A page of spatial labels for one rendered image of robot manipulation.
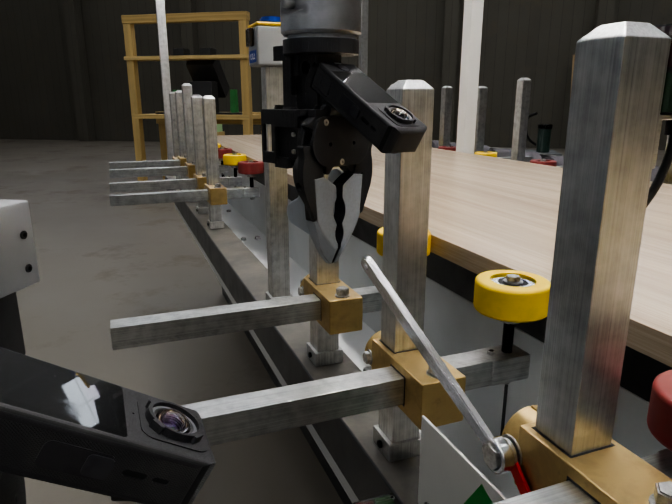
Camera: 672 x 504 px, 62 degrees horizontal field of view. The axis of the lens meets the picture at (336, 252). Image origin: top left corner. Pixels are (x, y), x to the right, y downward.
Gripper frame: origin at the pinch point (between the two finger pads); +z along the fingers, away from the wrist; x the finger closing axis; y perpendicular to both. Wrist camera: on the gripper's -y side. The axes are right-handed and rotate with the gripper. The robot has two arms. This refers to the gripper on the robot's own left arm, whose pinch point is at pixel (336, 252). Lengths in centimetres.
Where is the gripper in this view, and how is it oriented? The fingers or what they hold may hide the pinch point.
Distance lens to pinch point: 56.0
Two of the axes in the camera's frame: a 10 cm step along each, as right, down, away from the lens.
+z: 0.0, 9.6, 2.7
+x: -7.4, 1.8, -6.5
